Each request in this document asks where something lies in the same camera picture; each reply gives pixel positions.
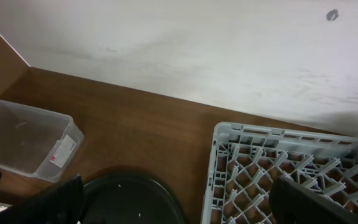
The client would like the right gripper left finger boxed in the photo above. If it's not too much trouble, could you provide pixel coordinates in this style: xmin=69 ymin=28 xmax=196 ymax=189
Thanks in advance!
xmin=0 ymin=174 xmax=84 ymax=224

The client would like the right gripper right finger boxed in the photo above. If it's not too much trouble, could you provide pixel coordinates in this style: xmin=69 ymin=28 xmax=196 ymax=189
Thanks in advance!
xmin=268 ymin=176 xmax=358 ymax=224

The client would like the round black serving tray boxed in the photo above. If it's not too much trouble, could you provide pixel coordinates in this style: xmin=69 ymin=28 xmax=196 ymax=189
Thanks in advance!
xmin=80 ymin=172 xmax=187 ymax=224

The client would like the clear plastic bin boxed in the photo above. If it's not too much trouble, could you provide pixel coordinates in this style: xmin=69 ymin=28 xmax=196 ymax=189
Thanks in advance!
xmin=0 ymin=100 xmax=84 ymax=182

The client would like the grey dishwasher rack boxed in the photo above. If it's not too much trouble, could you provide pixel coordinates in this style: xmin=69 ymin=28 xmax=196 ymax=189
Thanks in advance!
xmin=201 ymin=122 xmax=358 ymax=223

